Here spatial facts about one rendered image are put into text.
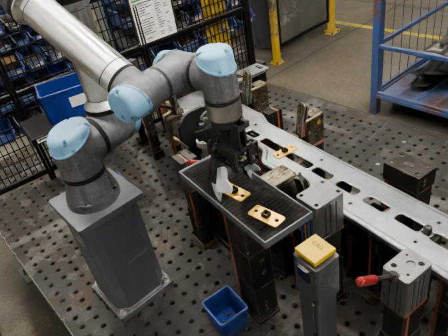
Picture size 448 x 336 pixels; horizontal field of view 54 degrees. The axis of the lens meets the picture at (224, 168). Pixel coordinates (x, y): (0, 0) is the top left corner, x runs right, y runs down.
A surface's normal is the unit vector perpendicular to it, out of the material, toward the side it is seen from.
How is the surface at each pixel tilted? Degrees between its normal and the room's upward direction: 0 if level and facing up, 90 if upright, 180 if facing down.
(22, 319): 0
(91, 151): 88
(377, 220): 0
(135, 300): 90
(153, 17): 90
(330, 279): 90
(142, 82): 32
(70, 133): 8
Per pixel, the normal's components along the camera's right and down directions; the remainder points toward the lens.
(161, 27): 0.57, 0.40
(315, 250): -0.16, -0.80
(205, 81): -0.59, 0.54
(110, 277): -0.05, 0.59
